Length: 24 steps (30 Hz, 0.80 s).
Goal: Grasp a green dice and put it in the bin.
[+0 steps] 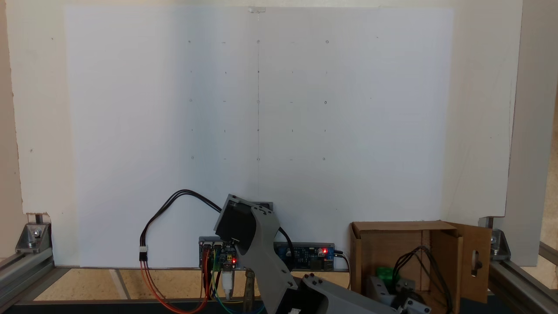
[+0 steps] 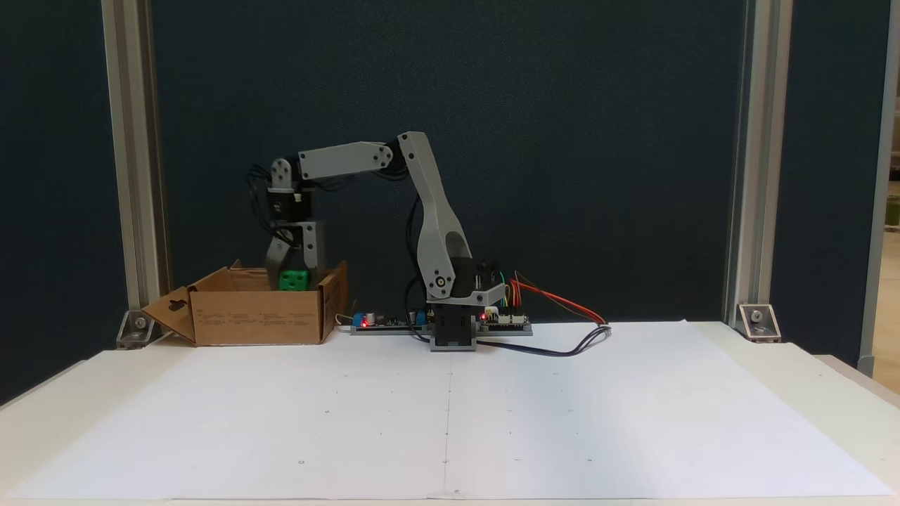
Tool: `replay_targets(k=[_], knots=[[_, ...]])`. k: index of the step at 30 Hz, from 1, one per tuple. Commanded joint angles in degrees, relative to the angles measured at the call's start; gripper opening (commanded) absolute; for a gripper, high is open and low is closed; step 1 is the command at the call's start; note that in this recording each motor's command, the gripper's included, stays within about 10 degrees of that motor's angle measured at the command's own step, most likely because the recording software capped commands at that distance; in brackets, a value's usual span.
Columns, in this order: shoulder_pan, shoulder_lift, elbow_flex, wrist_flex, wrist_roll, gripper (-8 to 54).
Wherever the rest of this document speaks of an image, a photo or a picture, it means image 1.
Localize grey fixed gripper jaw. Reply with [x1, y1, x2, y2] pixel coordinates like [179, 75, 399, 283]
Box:
[370, 276, 398, 308]

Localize brown cardboard box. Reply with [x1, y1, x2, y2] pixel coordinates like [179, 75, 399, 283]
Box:
[350, 220, 493, 314]

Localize blue power circuit board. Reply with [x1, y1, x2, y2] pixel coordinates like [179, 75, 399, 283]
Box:
[275, 243, 336, 272]

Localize white usb plug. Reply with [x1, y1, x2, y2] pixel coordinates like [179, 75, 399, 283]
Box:
[221, 270, 235, 301]

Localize motor controller circuit board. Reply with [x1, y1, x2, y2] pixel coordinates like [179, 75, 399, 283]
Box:
[199, 237, 238, 272]

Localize white paper sheet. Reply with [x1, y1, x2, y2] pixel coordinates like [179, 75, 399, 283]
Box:
[65, 5, 454, 269]

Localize black gripper cable bundle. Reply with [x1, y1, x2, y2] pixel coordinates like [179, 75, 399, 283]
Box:
[391, 246, 455, 312]

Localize aluminium corner bracket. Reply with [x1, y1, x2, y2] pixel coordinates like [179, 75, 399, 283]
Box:
[490, 229, 511, 261]
[16, 222, 52, 254]

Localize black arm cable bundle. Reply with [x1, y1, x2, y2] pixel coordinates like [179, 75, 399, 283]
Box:
[274, 226, 296, 264]

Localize aluminium frame rail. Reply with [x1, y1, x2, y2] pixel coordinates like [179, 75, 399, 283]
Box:
[0, 249, 55, 308]
[488, 257, 558, 314]

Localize yellow green blue jumper wires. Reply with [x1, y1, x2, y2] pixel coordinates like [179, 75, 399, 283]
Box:
[208, 251, 267, 314]

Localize orange and red wires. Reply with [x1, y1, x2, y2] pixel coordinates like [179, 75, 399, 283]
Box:
[139, 259, 211, 314]

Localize black cable with white connector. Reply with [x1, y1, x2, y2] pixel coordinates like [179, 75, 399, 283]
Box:
[139, 189, 227, 262]

